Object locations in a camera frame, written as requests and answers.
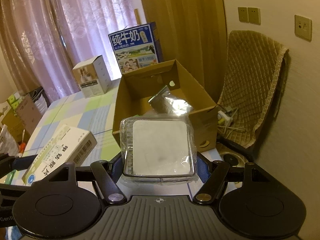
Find quilted chair cover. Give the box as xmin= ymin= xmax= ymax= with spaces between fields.
xmin=216 ymin=30 xmax=290 ymax=149

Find white plastic bag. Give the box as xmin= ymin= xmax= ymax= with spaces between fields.
xmin=0 ymin=124 xmax=19 ymax=156

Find orange handled screwdriver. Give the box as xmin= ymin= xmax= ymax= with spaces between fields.
xmin=18 ymin=129 xmax=27 ymax=153

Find plain brown carton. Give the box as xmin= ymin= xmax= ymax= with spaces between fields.
xmin=1 ymin=110 xmax=23 ymax=143

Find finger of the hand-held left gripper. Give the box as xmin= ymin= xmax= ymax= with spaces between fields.
xmin=0 ymin=152 xmax=38 ymax=172
xmin=0 ymin=182 xmax=28 ymax=196

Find white cut-out cardboard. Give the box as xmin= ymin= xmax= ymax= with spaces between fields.
xmin=0 ymin=102 xmax=11 ymax=123

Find green tissue packs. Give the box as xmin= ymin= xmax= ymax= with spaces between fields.
xmin=7 ymin=92 xmax=22 ymax=111

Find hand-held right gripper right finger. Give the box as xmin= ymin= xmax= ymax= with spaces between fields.
xmin=193 ymin=152 xmax=273 ymax=205

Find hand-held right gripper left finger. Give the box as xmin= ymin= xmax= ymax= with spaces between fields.
xmin=46 ymin=155 xmax=127 ymax=205

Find brown cardboard box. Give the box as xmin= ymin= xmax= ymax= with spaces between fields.
xmin=112 ymin=59 xmax=218 ymax=153

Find beige wall socket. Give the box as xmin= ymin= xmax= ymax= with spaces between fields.
xmin=294 ymin=14 xmax=313 ymax=42

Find cream green medicine box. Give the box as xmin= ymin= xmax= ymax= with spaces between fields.
xmin=21 ymin=124 xmax=98 ymax=187

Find brown curtain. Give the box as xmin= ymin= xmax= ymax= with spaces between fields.
xmin=136 ymin=0 xmax=228 ymax=101

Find printed brown carton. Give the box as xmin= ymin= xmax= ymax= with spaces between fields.
xmin=15 ymin=94 xmax=43 ymax=136

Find pink curtain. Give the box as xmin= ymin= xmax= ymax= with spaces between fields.
xmin=0 ymin=0 xmax=148 ymax=103

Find white charger with cable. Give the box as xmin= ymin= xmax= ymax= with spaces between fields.
xmin=217 ymin=106 xmax=247 ymax=133

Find blue milk carton box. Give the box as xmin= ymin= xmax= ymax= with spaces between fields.
xmin=108 ymin=23 xmax=164 ymax=75

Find silver foil bag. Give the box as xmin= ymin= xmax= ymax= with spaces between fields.
xmin=148 ymin=85 xmax=195 ymax=117

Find beige wall switch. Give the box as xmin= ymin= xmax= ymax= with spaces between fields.
xmin=237 ymin=7 xmax=249 ymax=23
xmin=247 ymin=7 xmax=261 ymax=25

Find checked cloth desktop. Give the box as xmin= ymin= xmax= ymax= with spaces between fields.
xmin=0 ymin=79 xmax=225 ymax=198

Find clear plastic package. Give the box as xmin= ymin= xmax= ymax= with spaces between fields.
xmin=120 ymin=115 xmax=198 ymax=186

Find white product box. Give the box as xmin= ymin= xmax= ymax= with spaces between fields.
xmin=72 ymin=55 xmax=112 ymax=99

